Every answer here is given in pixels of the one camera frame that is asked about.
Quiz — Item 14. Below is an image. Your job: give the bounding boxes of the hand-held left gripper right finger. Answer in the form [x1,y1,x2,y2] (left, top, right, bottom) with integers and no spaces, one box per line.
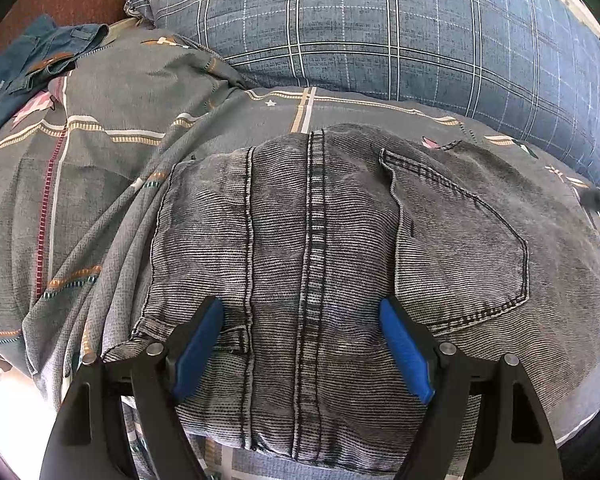
[378,295,565,480]

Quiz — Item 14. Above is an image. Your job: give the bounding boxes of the grey printed bed blanket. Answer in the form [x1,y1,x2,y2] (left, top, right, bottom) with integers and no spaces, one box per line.
[0,25,600,480]

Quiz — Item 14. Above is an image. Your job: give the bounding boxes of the grey denim pants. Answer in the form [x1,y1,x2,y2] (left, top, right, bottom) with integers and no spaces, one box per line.
[102,122,600,466]

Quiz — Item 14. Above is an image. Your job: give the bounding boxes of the blue plaid pillow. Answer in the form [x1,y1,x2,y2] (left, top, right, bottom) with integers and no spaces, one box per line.
[125,0,600,188]

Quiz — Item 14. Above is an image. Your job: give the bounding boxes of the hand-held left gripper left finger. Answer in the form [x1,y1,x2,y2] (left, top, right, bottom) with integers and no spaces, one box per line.
[40,296,226,480]

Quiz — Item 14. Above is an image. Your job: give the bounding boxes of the blue denim garment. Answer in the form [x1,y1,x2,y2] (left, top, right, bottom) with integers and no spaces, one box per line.
[0,14,112,135]

